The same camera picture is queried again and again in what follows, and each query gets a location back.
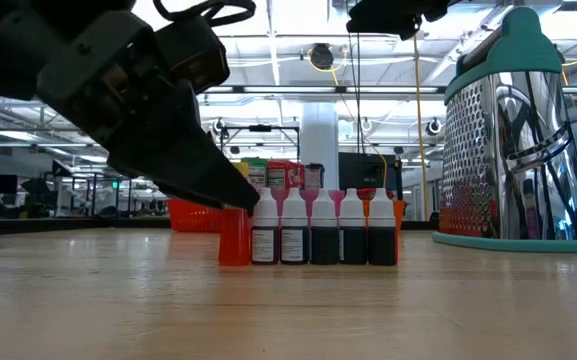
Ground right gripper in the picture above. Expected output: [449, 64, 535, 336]
[346, 0, 452, 41]

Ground yellow hanging cable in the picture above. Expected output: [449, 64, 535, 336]
[411, 34, 428, 221]

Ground blue mini cereal box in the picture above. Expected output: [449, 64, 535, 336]
[303, 163, 326, 191]

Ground yellow ceiling cable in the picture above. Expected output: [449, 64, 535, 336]
[306, 47, 342, 87]

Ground black hanging cable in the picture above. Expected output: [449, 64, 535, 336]
[347, 32, 363, 151]

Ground black workstation frame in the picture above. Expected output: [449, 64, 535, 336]
[42, 159, 134, 219]

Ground dark red dropper bottle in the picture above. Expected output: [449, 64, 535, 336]
[251, 187, 281, 266]

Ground green mini cereal box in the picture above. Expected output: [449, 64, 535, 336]
[240, 157, 269, 191]

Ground orange plastic basket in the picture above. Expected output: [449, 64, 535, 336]
[361, 198, 408, 234]

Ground black round ceiling device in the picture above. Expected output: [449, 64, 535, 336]
[310, 43, 335, 71]

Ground red mini cereal box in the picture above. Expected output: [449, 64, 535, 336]
[266, 159, 306, 191]

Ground dark blue dropper bottle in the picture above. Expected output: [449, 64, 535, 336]
[280, 187, 311, 266]

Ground steel box grater teal trim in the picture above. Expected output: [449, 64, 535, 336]
[432, 5, 577, 254]

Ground white column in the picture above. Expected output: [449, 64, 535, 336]
[300, 102, 340, 191]

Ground pink plastic bin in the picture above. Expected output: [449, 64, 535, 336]
[270, 188, 348, 217]

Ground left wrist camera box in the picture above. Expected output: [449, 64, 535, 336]
[155, 17, 232, 95]

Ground orange bottle yellow cap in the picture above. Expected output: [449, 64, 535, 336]
[217, 161, 252, 268]

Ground red plastic basket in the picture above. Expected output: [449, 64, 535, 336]
[167, 198, 224, 234]

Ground black wide monitor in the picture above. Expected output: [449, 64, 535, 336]
[338, 152, 403, 191]

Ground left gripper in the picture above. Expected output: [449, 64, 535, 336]
[37, 12, 262, 216]

